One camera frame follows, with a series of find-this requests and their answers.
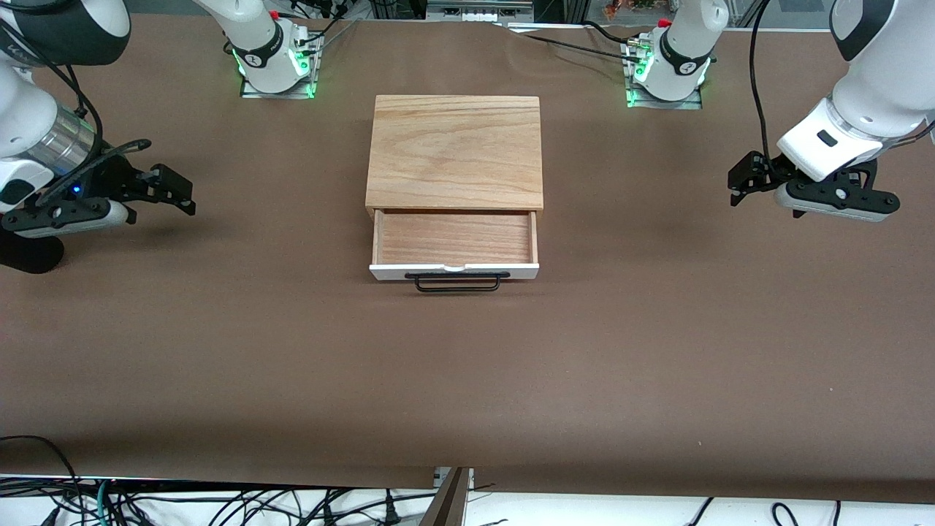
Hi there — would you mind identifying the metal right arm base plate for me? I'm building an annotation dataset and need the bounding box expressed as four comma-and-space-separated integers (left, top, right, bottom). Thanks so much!
240, 33, 320, 99

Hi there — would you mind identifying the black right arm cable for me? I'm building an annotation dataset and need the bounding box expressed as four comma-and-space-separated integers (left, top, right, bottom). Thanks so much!
0, 15, 153, 220

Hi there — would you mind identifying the wooden drawer cabinet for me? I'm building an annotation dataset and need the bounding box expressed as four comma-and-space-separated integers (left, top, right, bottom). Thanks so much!
365, 95, 546, 214

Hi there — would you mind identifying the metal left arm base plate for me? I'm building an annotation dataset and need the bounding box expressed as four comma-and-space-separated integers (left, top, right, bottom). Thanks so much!
625, 40, 703, 110

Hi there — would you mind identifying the black base cable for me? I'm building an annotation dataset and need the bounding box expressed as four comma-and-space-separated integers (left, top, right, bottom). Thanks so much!
289, 0, 362, 53
504, 20, 647, 66

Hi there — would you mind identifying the brown table cover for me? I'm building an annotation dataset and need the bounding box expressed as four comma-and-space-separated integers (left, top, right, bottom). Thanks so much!
0, 13, 935, 505

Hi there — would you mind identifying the white drawer with black handle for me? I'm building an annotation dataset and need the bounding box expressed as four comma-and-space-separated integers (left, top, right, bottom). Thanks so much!
368, 209, 541, 294

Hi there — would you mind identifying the grey electronics box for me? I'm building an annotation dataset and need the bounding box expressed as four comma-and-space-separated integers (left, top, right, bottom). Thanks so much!
426, 0, 535, 23

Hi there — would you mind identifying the aluminium profile post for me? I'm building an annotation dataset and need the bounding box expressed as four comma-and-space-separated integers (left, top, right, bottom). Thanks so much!
420, 468, 476, 526

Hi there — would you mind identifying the teal floor cable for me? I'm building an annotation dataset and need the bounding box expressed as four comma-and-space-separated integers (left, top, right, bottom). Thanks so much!
93, 479, 114, 526

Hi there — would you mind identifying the black rounded object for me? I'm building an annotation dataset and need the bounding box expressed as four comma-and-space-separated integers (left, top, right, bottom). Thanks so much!
0, 235, 65, 275

